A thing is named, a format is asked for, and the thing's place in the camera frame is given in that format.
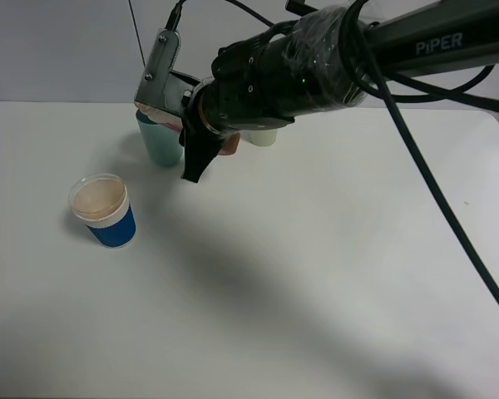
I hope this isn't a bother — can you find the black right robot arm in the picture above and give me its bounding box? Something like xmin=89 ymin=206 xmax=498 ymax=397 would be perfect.
xmin=180 ymin=1 xmax=499 ymax=182

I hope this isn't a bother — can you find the pale green plastic cup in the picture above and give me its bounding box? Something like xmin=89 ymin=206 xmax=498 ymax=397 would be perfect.
xmin=249 ymin=129 xmax=278 ymax=147

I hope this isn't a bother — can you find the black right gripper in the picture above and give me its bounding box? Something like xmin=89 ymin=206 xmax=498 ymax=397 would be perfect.
xmin=180 ymin=35 xmax=294 ymax=183

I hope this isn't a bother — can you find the black camera cable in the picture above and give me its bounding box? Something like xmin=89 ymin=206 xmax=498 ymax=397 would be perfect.
xmin=166 ymin=0 xmax=499 ymax=329

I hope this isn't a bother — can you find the blue sleeved paper cup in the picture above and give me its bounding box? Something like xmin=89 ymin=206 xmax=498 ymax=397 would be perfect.
xmin=68 ymin=174 xmax=136 ymax=248

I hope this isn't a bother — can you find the teal plastic cup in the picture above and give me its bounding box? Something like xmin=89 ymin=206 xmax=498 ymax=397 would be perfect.
xmin=136 ymin=110 xmax=183 ymax=167

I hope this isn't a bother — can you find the clear bottle with pink label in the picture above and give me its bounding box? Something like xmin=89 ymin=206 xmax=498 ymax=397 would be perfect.
xmin=136 ymin=106 xmax=240 ymax=158

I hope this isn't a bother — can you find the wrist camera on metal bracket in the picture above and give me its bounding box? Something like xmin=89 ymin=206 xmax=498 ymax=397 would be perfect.
xmin=135 ymin=30 xmax=201 ymax=118

